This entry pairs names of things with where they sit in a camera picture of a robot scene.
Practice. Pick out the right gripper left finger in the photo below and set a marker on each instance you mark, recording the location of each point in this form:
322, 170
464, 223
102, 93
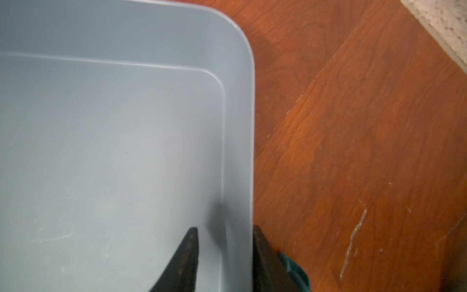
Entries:
180, 275

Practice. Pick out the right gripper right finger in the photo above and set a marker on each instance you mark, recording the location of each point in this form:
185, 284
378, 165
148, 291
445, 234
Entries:
269, 274

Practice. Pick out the blue plastic tray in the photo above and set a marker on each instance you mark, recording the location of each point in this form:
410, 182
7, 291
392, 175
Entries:
124, 124

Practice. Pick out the teal block lower right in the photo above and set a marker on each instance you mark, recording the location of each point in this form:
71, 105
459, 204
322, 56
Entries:
296, 273

